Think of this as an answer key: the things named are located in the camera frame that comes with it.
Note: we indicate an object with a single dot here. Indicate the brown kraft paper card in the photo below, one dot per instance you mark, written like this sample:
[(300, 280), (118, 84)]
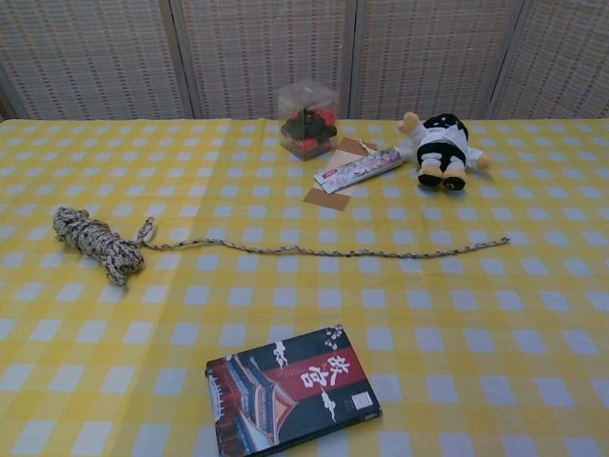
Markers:
[(333, 200)]

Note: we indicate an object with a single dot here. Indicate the patterned tube package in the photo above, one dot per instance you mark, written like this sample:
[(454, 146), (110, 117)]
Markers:
[(357, 169)]

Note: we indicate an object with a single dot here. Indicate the clear plastic box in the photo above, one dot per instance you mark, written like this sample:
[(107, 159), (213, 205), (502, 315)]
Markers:
[(309, 128)]

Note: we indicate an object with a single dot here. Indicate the yellow white checked tablecloth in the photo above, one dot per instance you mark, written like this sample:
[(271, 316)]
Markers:
[(428, 309)]

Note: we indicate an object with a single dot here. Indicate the black white plush doll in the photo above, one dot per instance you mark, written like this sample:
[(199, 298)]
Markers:
[(442, 143)]

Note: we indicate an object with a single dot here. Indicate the red black hardcover book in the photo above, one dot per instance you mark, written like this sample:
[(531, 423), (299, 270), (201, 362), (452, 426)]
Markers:
[(285, 390)]

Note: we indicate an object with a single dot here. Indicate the woven bamboo folding screen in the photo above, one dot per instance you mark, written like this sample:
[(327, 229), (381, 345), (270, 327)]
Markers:
[(238, 57)]

